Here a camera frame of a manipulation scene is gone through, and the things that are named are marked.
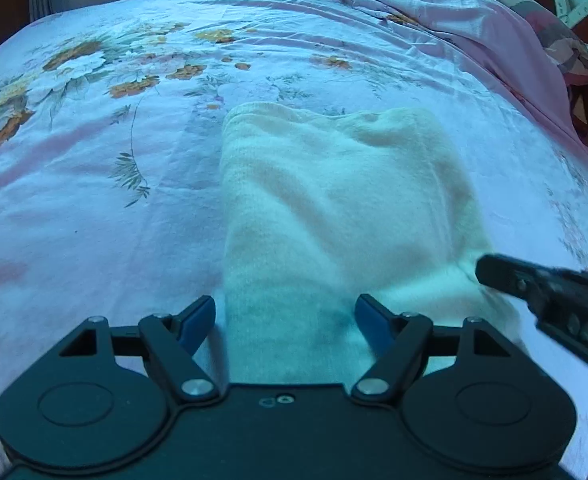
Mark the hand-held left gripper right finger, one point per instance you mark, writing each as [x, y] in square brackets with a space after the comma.
[371, 317]

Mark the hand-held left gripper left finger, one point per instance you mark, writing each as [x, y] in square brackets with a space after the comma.
[197, 321]

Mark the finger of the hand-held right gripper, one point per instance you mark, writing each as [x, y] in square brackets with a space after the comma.
[503, 275]

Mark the white towel cloth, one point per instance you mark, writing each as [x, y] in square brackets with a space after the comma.
[334, 200]

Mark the floral bedsheet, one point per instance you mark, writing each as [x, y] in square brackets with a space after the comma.
[99, 185]

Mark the patterned pillow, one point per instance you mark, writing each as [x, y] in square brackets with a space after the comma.
[558, 45]

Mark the pink blanket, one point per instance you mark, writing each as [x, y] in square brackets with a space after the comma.
[473, 25]

